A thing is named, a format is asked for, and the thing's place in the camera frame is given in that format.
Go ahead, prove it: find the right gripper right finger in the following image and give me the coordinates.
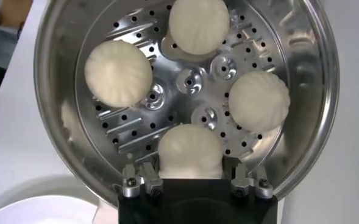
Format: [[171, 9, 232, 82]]
[[223, 156, 274, 200]]

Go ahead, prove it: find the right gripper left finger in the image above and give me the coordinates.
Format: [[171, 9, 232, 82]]
[[121, 161, 165, 198]]

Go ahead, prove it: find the white steamed baozi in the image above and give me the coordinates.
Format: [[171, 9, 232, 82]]
[[157, 123, 224, 180], [168, 0, 231, 56], [84, 40, 154, 109], [227, 70, 291, 134]]

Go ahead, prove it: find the stainless steel steamer basket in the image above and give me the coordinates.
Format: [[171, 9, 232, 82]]
[[32, 0, 341, 224]]

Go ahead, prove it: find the white round plate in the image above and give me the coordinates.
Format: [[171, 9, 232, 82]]
[[0, 194, 98, 224]]

